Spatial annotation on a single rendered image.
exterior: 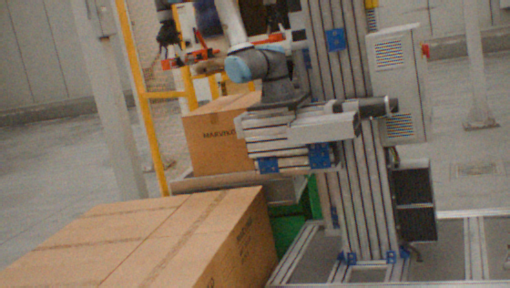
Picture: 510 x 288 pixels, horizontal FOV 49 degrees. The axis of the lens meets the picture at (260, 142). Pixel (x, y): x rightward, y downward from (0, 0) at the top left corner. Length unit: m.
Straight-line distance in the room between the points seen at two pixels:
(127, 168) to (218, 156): 1.15
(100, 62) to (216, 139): 1.26
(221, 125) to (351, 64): 0.91
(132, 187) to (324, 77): 2.07
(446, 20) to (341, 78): 9.18
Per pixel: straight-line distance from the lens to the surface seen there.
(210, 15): 3.16
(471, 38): 5.64
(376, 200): 2.53
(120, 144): 4.04
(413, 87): 2.34
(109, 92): 3.99
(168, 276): 2.11
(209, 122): 3.03
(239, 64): 2.19
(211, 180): 3.07
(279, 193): 2.99
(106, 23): 3.98
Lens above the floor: 1.36
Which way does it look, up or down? 12 degrees down
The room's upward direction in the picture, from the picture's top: 11 degrees counter-clockwise
